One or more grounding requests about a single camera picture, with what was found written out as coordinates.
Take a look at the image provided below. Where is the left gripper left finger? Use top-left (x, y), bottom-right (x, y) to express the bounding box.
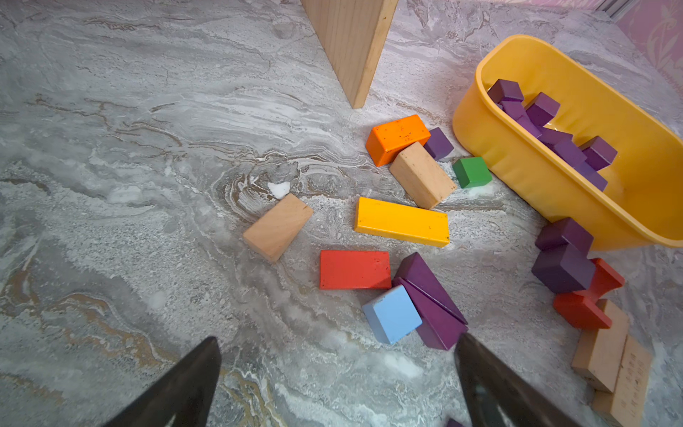
top-left (107, 336), bottom-right (222, 426)

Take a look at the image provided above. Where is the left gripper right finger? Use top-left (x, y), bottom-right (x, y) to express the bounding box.
top-left (455, 333), bottom-right (578, 427)

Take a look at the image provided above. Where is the yellow plastic storage bin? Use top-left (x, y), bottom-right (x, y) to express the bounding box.
top-left (453, 35), bottom-right (682, 251)

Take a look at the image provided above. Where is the purple wedge brick pair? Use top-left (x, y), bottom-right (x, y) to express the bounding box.
top-left (392, 253), bottom-right (468, 350)

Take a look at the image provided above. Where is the natural wood plank brick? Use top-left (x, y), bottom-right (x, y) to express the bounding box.
top-left (571, 299), bottom-right (653, 426)

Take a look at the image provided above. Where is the red brick pair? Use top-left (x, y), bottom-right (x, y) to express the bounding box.
top-left (552, 258), bottom-right (625, 330)

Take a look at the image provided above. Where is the light blue brick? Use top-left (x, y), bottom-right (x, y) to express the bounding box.
top-left (362, 285), bottom-right (423, 345)

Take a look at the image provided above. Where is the purple cube red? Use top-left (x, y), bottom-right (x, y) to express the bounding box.
top-left (535, 217), bottom-right (594, 254)
top-left (531, 245), bottom-right (596, 295)

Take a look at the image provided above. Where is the tan wood brick left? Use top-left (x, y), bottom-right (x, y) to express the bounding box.
top-left (243, 194), bottom-right (314, 263)

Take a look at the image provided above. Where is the red flat brick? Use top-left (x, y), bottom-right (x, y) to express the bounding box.
top-left (319, 250), bottom-right (391, 290)

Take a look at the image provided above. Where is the yellow long brick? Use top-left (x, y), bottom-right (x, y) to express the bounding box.
top-left (354, 197), bottom-right (450, 247)

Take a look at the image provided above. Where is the green brick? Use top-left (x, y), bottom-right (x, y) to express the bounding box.
top-left (453, 157), bottom-right (492, 189)

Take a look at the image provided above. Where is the tan wood brick upright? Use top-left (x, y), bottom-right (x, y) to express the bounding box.
top-left (390, 142), bottom-right (457, 209)

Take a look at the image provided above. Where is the wooden two-tier shelf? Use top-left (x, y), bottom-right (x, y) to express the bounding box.
top-left (302, 0), bottom-right (398, 109)

